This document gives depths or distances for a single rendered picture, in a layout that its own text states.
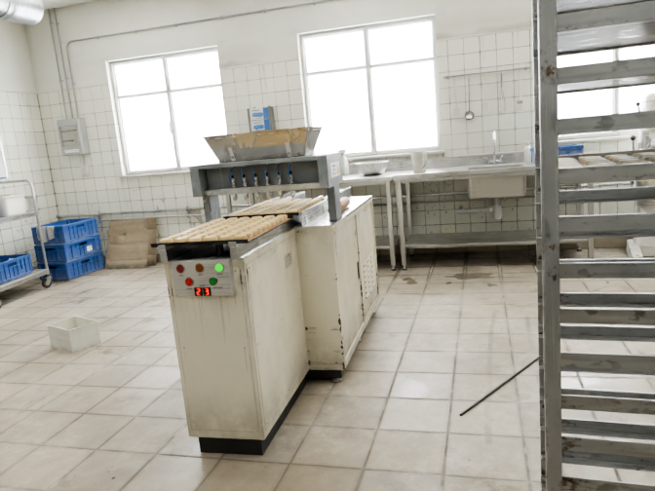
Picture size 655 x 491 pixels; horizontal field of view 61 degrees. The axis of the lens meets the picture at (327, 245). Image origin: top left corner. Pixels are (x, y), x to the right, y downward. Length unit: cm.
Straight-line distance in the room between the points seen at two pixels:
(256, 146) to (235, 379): 117
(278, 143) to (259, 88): 345
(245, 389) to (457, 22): 441
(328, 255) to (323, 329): 39
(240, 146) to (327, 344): 109
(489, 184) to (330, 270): 269
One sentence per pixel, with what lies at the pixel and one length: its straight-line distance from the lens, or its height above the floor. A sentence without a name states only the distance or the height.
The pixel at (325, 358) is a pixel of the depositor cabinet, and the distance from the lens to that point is 293.
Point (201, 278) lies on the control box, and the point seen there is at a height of 77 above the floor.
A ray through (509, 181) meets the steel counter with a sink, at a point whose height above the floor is 75.
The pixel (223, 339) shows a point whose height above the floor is 51.
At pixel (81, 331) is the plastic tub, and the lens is 419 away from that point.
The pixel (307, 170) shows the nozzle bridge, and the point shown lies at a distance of 281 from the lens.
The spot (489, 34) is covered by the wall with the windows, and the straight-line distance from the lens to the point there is 585.
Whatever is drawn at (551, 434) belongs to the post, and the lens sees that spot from 125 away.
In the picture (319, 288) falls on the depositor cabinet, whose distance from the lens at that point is 282.
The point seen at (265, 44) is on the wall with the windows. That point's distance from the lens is 626.
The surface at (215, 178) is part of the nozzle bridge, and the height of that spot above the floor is 110.
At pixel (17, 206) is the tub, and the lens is 632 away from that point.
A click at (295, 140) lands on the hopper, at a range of 279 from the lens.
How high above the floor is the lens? 124
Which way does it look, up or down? 11 degrees down
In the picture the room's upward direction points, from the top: 5 degrees counter-clockwise
